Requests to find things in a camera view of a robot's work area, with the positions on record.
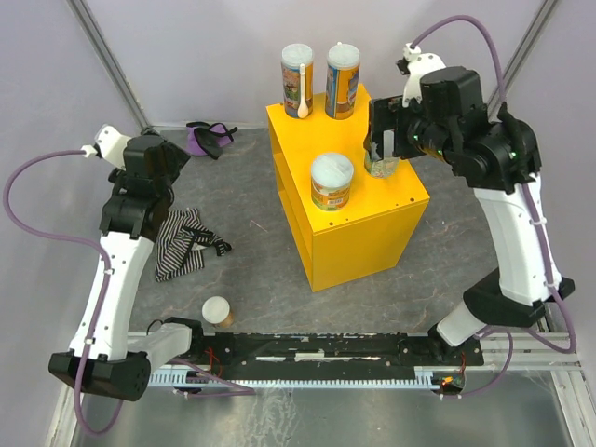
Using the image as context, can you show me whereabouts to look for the wide yellow label can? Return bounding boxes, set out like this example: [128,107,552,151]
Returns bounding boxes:
[310,153,354,211]

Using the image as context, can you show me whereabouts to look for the yellow cabinet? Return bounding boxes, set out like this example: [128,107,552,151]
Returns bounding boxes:
[266,86,429,291]

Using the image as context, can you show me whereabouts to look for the tall porridge can with spoon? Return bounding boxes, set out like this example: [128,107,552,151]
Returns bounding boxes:
[281,43,314,119]

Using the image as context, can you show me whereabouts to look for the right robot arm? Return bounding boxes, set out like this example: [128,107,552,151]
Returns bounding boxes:
[364,61,575,347]

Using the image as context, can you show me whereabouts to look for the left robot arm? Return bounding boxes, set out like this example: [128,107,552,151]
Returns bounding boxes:
[48,125,203,401]

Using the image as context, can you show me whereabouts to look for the purple black pouch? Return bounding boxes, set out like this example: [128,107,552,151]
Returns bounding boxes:
[185,121,238,160]

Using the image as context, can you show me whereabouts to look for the black white striped cloth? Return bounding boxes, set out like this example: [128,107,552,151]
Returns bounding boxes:
[155,208,232,283]

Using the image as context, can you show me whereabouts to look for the clear jar orange contents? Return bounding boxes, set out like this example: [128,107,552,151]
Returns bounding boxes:
[201,296,234,328]

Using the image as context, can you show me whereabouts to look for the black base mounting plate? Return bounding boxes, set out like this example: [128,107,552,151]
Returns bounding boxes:
[182,332,484,382]

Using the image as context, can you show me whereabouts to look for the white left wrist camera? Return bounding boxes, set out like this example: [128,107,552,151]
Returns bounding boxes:
[81,124,131,170]

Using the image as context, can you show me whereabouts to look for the white slotted cable duct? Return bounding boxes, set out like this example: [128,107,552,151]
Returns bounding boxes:
[148,365,462,388]

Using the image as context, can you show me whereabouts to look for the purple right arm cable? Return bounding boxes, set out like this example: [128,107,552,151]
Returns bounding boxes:
[409,14,578,400]

